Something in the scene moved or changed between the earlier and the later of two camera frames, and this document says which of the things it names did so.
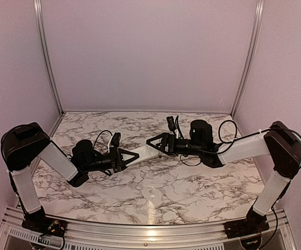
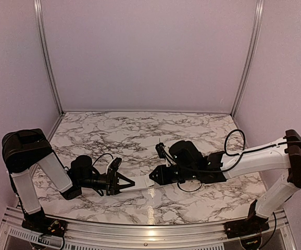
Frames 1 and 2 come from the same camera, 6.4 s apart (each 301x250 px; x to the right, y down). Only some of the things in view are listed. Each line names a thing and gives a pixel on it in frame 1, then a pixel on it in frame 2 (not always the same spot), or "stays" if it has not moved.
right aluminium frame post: x=259 y=18 stays
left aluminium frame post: x=46 y=53 stays
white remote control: x=143 y=152 -> x=140 y=182
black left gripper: x=116 y=164 -> x=115 y=187
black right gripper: x=166 y=139 -> x=162 y=179
